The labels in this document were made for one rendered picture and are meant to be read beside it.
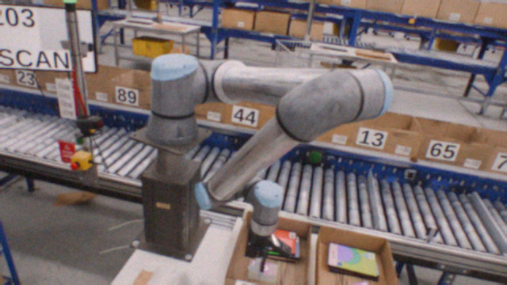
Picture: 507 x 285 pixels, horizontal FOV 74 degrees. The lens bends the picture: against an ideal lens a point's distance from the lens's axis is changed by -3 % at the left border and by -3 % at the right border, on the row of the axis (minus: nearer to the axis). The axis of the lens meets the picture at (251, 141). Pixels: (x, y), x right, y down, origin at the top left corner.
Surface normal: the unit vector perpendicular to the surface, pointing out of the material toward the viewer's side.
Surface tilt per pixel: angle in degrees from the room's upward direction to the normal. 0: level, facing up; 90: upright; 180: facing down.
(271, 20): 88
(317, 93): 51
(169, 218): 90
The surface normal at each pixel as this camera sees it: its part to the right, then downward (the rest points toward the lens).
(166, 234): -0.22, 0.42
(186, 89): 0.59, 0.42
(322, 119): 0.01, 0.44
